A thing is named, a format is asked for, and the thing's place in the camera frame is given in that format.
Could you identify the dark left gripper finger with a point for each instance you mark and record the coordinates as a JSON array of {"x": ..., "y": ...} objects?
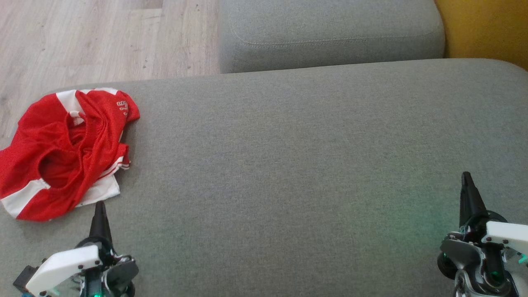
[{"x": 100, "y": 227}]

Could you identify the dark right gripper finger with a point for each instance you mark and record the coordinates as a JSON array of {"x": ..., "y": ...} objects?
[{"x": 470, "y": 206}]

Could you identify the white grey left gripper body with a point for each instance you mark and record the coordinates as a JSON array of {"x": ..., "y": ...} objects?
[{"x": 62, "y": 264}]

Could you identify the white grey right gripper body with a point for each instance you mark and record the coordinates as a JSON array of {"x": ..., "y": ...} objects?
[{"x": 503, "y": 235}]

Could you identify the red white sports garment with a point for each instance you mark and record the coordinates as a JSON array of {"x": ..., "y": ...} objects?
[{"x": 49, "y": 144}]

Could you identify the yellow cushion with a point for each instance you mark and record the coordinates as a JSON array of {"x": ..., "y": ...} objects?
[{"x": 486, "y": 24}]

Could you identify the grey fabric sofa seat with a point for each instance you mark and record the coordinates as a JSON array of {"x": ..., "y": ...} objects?
[{"x": 288, "y": 165}]

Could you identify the grey sofa back cushion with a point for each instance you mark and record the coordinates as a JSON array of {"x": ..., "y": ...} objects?
[{"x": 330, "y": 24}]

